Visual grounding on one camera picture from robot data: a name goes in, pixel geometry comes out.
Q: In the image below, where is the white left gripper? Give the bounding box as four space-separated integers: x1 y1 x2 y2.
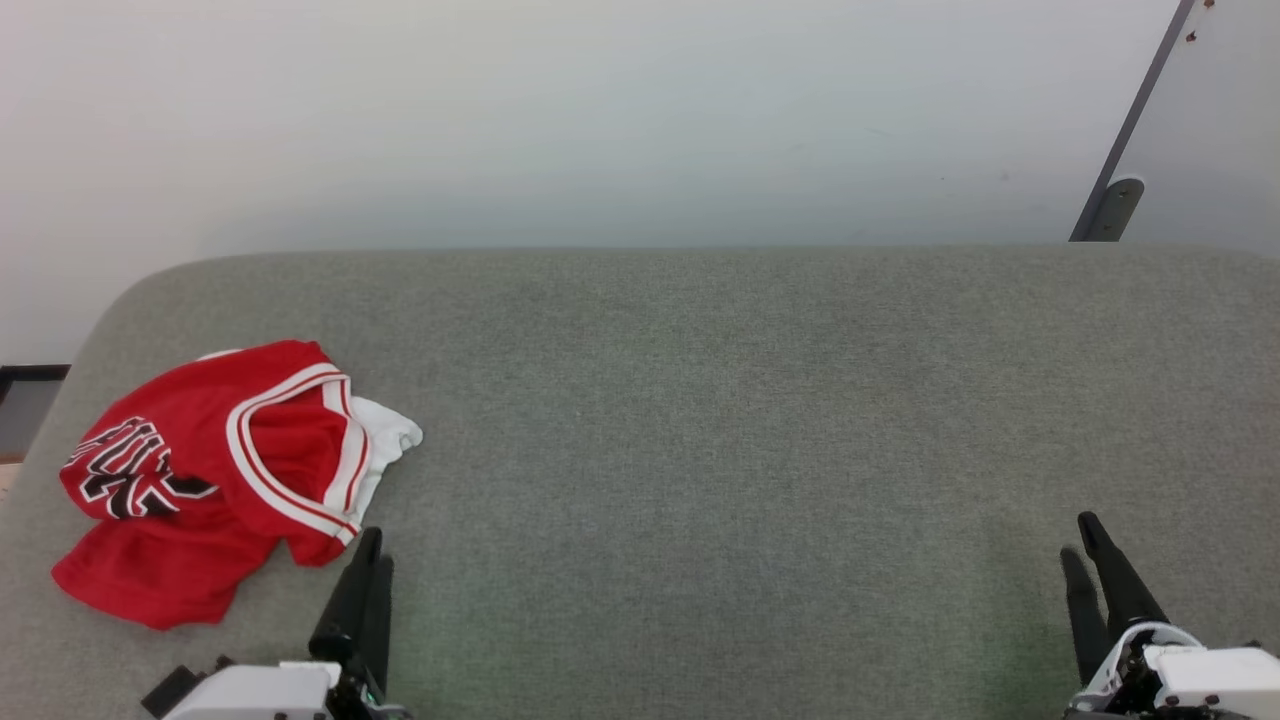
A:
165 527 412 720

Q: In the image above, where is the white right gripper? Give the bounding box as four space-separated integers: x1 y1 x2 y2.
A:
1060 512 1280 720

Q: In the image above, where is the red basketball jersey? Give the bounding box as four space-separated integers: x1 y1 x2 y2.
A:
52 340 424 631

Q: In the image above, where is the dark skirting board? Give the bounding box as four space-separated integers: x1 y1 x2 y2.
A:
0 365 71 463

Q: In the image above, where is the grey metal bar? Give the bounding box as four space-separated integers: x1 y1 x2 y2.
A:
1069 0 1198 243

